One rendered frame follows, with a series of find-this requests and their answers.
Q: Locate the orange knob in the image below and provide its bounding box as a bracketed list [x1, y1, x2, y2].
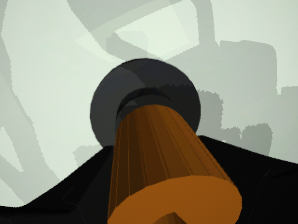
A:
[106, 105, 242, 224]

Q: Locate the dark grey round pedestal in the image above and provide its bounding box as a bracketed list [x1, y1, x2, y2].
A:
[89, 59, 201, 149]

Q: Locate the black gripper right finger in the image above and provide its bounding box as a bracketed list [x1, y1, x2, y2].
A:
[198, 135, 298, 224]

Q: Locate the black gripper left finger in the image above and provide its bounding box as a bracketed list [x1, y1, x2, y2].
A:
[0, 145, 114, 224]

